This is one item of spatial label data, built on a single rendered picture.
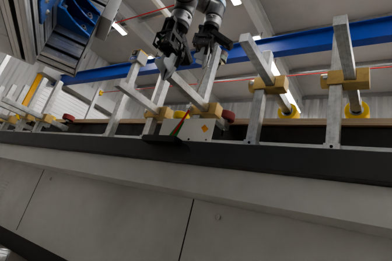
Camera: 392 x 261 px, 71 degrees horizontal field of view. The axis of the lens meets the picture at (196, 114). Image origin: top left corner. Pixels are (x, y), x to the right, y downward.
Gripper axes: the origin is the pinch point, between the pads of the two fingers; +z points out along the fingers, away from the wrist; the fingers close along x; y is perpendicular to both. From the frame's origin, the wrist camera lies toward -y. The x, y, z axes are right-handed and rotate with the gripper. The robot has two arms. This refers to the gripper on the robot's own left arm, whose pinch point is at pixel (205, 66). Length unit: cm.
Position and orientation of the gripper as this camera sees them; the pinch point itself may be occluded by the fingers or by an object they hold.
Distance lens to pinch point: 113.7
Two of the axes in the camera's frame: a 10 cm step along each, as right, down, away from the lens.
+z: -2.4, 9.0, -3.7
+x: -2.0, -4.2, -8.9
